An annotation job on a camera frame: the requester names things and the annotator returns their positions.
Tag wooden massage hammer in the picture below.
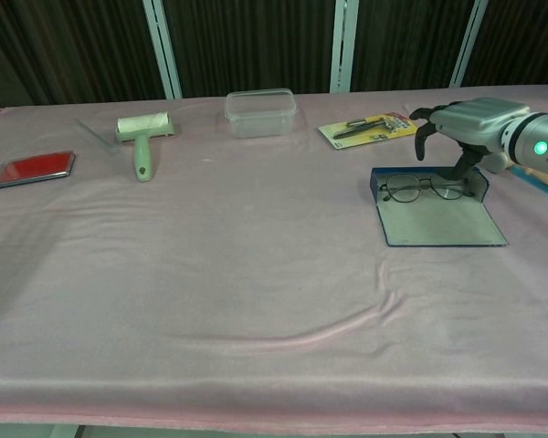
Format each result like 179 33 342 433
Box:
481 152 548 193

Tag pink tablecloth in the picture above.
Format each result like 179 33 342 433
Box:
0 84 548 434

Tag white metal post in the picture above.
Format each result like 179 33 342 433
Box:
142 0 183 100
330 0 360 94
450 0 489 89

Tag dark blue glasses case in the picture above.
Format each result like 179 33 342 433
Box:
369 166 508 248

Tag green lint roller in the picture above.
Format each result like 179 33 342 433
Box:
114 111 176 183

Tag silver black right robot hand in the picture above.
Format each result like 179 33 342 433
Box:
408 97 531 183

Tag razor in yellow blister pack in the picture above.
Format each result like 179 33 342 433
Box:
318 111 420 151

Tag thin metal-frame eyeglasses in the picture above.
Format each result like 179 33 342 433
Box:
377 174 476 203

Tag red stamp ink pad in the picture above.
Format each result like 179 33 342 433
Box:
0 150 77 190

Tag clear plastic food container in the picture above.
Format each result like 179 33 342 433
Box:
224 88 299 140

